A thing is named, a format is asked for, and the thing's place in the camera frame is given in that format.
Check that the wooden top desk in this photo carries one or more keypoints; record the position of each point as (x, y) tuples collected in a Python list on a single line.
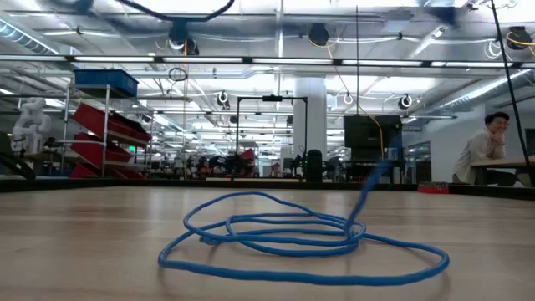
[(501, 162)]

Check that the white column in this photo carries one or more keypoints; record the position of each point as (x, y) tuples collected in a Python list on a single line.
[(310, 117)]

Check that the red screwdriver bit set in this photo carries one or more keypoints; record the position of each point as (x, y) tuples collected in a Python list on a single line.
[(433, 189)]

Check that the blue plastic bin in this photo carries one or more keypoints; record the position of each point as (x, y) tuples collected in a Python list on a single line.
[(106, 81)]

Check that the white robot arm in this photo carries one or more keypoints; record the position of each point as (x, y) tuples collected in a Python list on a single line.
[(31, 121)]

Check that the thin black slanted pole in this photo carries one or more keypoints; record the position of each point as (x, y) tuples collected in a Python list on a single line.
[(513, 96)]

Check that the thin black rig frame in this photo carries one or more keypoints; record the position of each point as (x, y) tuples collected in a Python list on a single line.
[(271, 98)]

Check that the black cylindrical stand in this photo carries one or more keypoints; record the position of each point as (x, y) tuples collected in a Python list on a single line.
[(314, 167)]

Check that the person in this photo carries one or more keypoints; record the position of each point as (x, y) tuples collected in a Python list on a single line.
[(476, 154)]

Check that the black aluminium table frame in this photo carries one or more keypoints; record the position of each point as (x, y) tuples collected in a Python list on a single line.
[(125, 184)]

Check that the black cabinet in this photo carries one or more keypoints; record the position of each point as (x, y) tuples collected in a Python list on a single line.
[(363, 131)]

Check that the metal rack with red bins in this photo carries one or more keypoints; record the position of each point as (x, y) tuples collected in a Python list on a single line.
[(104, 125)]

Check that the thin black upright pole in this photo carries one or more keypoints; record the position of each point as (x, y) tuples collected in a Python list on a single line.
[(357, 62)]

